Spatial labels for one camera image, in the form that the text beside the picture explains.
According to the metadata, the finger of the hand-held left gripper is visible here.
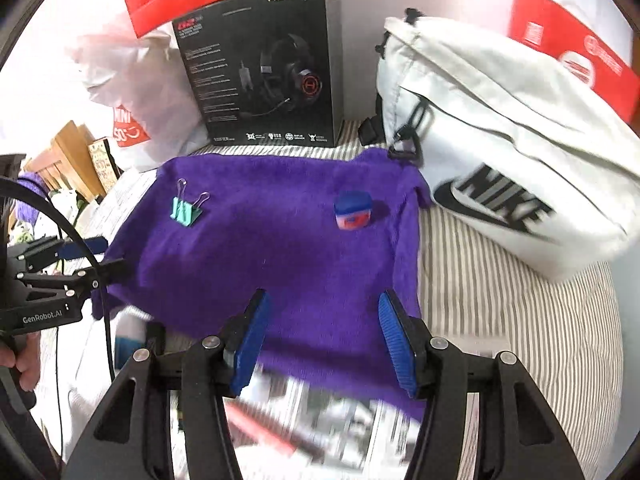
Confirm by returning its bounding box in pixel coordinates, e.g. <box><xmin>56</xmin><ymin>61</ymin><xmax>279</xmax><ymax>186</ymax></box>
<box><xmin>17</xmin><ymin>258</ymin><xmax>126</xmax><ymax>306</ymax></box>
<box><xmin>10</xmin><ymin>237</ymin><xmax>108</xmax><ymax>273</ymax></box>

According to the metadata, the red paper bag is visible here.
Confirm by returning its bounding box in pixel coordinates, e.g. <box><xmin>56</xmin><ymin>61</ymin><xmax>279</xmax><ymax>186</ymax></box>
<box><xmin>507</xmin><ymin>0</ymin><xmax>640</xmax><ymax>126</ymax></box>

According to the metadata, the small pink jar blue lid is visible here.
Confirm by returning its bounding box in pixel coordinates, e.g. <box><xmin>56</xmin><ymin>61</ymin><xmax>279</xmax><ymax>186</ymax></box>
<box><xmin>334</xmin><ymin>191</ymin><xmax>373</xmax><ymax>232</ymax></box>

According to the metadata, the wooden framed sign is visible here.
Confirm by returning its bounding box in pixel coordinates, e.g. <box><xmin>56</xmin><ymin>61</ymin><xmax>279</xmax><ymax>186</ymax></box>
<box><xmin>87</xmin><ymin>137</ymin><xmax>123</xmax><ymax>196</ymax></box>

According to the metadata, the green binder clip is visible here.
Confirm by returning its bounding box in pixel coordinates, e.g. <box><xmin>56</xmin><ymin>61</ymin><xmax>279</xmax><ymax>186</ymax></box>
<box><xmin>170</xmin><ymin>177</ymin><xmax>211</xmax><ymax>228</ymax></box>

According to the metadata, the white plastic shopping bag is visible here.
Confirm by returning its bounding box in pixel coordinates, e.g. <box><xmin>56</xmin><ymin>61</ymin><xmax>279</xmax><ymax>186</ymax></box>
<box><xmin>65</xmin><ymin>10</ymin><xmax>211</xmax><ymax>173</ymax></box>

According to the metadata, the newspaper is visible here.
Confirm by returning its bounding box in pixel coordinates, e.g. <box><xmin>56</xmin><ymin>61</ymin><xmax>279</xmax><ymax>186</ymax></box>
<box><xmin>170</xmin><ymin>365</ymin><xmax>431</xmax><ymax>480</ymax></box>

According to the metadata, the purple towel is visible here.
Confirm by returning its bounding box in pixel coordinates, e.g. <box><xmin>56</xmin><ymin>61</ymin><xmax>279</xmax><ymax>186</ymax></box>
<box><xmin>92</xmin><ymin>152</ymin><xmax>436</xmax><ymax>423</ymax></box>

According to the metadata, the purple cloth bundle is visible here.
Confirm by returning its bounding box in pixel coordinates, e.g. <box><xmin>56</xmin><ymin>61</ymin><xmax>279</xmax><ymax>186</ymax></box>
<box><xmin>12</xmin><ymin>170</ymin><xmax>51</xmax><ymax>226</ymax></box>

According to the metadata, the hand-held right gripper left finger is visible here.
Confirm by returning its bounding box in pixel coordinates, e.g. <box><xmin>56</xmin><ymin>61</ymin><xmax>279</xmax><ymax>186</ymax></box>
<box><xmin>62</xmin><ymin>288</ymin><xmax>273</xmax><ymax>480</ymax></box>

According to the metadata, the white and blue bottle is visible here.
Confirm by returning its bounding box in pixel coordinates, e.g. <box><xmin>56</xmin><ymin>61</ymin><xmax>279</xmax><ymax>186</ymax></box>
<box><xmin>114</xmin><ymin>310</ymin><xmax>168</xmax><ymax>371</ymax></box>

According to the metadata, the person's left hand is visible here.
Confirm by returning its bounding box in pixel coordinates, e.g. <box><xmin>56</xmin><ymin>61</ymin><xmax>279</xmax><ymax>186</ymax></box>
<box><xmin>0</xmin><ymin>332</ymin><xmax>41</xmax><ymax>391</ymax></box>

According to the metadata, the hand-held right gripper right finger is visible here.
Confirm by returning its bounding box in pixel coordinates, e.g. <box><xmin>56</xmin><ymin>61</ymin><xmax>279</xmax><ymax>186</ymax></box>
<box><xmin>377</xmin><ymin>290</ymin><xmax>586</xmax><ymax>480</ymax></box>

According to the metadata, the white sling bag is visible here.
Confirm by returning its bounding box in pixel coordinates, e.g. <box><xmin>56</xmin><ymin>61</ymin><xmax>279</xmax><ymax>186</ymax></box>
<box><xmin>357</xmin><ymin>7</ymin><xmax>640</xmax><ymax>281</ymax></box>

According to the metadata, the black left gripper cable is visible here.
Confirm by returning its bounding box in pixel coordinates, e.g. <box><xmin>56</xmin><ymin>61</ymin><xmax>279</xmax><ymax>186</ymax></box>
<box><xmin>0</xmin><ymin>180</ymin><xmax>118</xmax><ymax>386</ymax></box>

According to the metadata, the wooden furniture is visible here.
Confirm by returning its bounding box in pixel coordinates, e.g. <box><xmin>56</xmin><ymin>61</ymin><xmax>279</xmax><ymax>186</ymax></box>
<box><xmin>22</xmin><ymin>120</ymin><xmax>108</xmax><ymax>203</ymax></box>

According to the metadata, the black headset box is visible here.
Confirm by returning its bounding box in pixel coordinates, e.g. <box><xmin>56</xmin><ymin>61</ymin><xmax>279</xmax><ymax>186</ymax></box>
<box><xmin>171</xmin><ymin>0</ymin><xmax>346</xmax><ymax>148</ymax></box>

